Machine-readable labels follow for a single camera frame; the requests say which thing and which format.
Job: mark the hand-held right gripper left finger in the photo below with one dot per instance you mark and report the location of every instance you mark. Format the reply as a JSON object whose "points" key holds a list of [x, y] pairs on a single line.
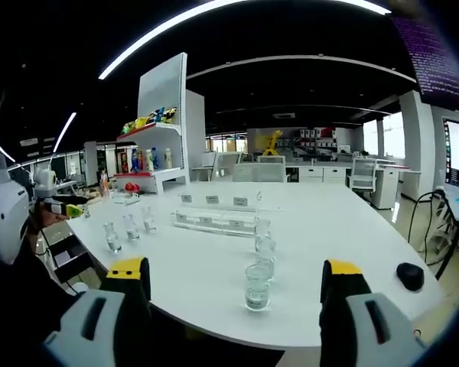
{"points": [[99, 321]]}

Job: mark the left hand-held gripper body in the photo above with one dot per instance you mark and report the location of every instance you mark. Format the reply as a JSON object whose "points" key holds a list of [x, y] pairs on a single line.
{"points": [[45, 182]]}

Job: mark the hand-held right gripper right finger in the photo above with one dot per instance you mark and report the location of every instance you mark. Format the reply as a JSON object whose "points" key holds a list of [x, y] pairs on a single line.
{"points": [[367, 325]]}

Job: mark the clear glass reagent bottle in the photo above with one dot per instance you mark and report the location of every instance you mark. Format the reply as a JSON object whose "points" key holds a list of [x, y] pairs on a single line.
{"points": [[112, 239], [267, 252], [262, 229], [131, 229], [258, 292], [148, 221]]}

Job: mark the clear acrylic reagent rack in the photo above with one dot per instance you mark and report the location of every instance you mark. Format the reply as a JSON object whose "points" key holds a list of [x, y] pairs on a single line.
{"points": [[214, 222]]}

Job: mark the blue drink bottle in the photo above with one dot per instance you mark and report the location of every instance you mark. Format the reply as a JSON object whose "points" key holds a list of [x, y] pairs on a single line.
{"points": [[135, 160]]}

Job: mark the white drink bottle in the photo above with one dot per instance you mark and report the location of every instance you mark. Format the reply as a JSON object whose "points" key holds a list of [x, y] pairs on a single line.
{"points": [[168, 158], [149, 160]]}

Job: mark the person's left hand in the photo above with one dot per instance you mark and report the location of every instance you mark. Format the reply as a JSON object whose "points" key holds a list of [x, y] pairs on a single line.
{"points": [[44, 219]]}

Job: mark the orange figure toy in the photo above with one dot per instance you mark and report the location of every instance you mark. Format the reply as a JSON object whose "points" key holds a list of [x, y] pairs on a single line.
{"points": [[104, 183]]}

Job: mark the short ceiling light strip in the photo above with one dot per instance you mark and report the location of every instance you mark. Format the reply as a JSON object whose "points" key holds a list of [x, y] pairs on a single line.
{"points": [[64, 132]]}

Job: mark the white worn device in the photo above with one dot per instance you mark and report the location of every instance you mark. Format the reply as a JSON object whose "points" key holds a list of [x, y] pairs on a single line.
{"points": [[5, 221]]}

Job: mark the red round object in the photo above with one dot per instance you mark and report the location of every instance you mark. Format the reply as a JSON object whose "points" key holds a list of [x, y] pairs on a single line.
{"points": [[132, 187]]}

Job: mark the black computer mouse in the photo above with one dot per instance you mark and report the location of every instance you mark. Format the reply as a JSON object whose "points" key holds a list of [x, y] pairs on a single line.
{"points": [[410, 276]]}

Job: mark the row of snack packets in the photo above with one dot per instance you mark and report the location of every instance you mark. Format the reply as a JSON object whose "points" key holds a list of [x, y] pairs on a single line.
{"points": [[153, 116]]}

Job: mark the white office desk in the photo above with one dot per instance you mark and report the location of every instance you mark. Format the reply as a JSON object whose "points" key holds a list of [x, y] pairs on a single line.
{"points": [[386, 183]]}

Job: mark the white display shelf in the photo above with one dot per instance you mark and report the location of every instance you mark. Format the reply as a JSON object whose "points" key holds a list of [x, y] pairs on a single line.
{"points": [[162, 88]]}

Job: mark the white office chair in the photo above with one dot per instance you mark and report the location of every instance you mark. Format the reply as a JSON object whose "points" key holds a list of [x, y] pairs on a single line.
{"points": [[362, 174]]}

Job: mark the grey mesh chair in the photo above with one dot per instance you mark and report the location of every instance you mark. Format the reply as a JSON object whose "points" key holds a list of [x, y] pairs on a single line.
{"points": [[258, 172]]}

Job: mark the long curved ceiling light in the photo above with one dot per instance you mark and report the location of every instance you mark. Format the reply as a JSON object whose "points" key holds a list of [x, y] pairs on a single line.
{"points": [[168, 26]]}

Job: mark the yellow robot figure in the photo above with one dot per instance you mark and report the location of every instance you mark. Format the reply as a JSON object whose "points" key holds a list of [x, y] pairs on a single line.
{"points": [[272, 142]]}

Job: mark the large overhead screen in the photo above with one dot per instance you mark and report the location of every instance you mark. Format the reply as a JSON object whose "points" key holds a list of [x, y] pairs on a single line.
{"points": [[432, 57]]}

